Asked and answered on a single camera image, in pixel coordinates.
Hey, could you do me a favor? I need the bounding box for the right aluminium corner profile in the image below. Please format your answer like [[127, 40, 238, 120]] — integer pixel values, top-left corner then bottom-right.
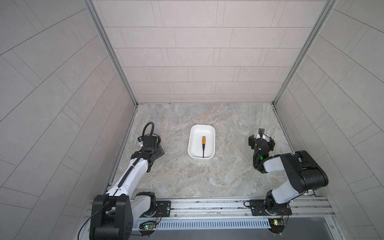
[[273, 0, 338, 106]]

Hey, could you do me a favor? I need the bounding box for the white rectangular bin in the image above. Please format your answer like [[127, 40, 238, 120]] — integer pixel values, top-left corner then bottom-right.
[[188, 125, 216, 161]]

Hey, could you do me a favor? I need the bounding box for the aluminium corner frame profile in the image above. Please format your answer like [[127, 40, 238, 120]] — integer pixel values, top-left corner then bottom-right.
[[84, 0, 138, 108]]

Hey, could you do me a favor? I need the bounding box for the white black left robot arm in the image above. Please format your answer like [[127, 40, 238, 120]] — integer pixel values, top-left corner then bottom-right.
[[89, 140, 165, 240]]

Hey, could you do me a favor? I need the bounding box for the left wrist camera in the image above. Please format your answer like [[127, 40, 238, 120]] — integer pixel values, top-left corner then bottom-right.
[[137, 134, 161, 147]]

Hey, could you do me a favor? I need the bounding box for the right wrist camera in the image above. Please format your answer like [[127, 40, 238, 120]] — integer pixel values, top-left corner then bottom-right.
[[256, 128, 266, 140]]

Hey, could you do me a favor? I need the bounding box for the orange handled screwdriver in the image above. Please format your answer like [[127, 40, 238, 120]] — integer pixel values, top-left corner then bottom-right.
[[202, 136, 206, 158]]

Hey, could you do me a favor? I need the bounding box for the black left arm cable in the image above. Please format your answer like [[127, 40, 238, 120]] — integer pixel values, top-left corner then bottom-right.
[[77, 121, 156, 240]]

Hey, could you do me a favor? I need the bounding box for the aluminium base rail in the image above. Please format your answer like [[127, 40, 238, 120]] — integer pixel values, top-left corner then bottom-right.
[[86, 196, 337, 232]]

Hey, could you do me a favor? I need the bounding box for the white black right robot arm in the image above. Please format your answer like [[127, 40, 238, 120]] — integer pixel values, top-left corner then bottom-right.
[[248, 129, 329, 216]]

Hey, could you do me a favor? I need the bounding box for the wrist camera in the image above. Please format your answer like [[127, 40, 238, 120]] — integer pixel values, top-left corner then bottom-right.
[[256, 128, 266, 140], [137, 134, 161, 147]]

